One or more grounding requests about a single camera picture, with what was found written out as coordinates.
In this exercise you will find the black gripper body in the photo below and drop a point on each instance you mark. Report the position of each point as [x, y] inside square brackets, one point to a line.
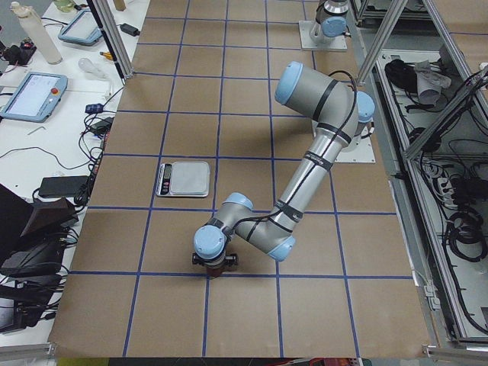
[216, 270]

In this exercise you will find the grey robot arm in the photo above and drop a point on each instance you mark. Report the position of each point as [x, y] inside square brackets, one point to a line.
[341, 113]
[330, 20]

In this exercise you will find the silver digital kitchen scale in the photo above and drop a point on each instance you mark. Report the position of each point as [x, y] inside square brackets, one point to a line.
[183, 179]

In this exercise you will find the black power brick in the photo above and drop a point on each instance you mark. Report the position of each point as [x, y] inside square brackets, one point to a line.
[62, 186]

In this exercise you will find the black laptop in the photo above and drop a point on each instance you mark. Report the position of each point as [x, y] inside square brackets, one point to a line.
[22, 223]

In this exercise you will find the teach pendant tablet near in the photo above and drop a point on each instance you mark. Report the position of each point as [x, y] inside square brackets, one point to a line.
[36, 97]

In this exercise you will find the teach pendant tablet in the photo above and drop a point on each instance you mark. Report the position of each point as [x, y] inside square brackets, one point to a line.
[36, 97]
[82, 29]

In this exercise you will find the grey crumpled cloth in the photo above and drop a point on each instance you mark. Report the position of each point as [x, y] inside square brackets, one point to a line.
[429, 83]

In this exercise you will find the teach pendant tablet far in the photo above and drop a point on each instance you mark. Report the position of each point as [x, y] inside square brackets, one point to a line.
[82, 29]

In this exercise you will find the white plastic bottle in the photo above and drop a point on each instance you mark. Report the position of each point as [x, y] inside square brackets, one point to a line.
[31, 22]

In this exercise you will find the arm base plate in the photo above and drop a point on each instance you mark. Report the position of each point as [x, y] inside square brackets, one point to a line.
[360, 150]
[313, 38]

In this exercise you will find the aluminium frame post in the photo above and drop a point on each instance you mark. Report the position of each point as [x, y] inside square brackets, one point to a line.
[106, 24]

